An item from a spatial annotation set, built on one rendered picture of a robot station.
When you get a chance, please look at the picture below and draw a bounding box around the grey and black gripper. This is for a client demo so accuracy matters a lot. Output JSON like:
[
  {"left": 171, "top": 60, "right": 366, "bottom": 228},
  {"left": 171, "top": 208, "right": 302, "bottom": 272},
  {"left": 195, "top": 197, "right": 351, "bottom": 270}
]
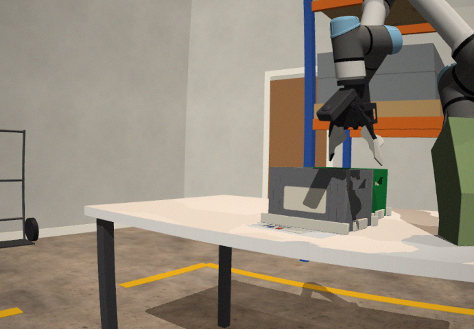
[{"left": 329, "top": 79, "right": 384, "bottom": 166}]

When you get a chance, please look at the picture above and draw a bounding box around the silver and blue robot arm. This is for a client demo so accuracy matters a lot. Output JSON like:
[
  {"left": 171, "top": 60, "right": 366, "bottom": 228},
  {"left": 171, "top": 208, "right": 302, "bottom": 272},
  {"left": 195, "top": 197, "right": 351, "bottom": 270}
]
[{"left": 316, "top": 0, "right": 474, "bottom": 127}]

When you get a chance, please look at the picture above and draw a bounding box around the white paper pick list strip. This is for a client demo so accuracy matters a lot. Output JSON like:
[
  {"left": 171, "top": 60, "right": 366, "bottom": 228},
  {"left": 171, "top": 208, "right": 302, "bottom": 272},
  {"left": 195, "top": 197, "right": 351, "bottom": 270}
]
[{"left": 262, "top": 224, "right": 311, "bottom": 234}]

